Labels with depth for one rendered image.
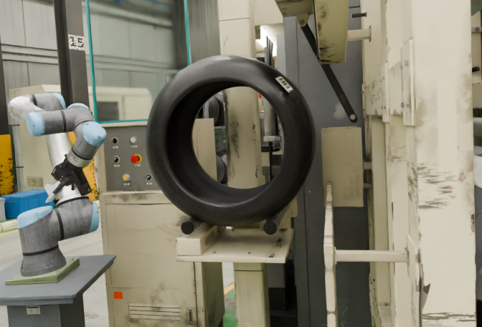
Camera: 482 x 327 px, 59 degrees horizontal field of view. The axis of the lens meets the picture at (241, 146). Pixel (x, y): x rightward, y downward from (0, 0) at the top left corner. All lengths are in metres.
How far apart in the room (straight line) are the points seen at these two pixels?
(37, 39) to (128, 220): 8.62
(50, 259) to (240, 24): 1.31
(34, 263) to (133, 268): 0.54
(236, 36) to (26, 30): 9.02
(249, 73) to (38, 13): 9.66
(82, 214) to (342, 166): 1.20
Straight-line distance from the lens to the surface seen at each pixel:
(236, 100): 1.74
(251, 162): 1.74
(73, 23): 7.44
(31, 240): 2.10
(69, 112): 1.78
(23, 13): 10.66
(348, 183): 1.65
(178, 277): 2.32
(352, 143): 1.63
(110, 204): 2.37
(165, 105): 1.42
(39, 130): 1.75
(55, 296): 1.92
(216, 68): 1.38
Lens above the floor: 1.25
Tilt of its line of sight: 4 degrees down
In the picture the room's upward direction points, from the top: 3 degrees counter-clockwise
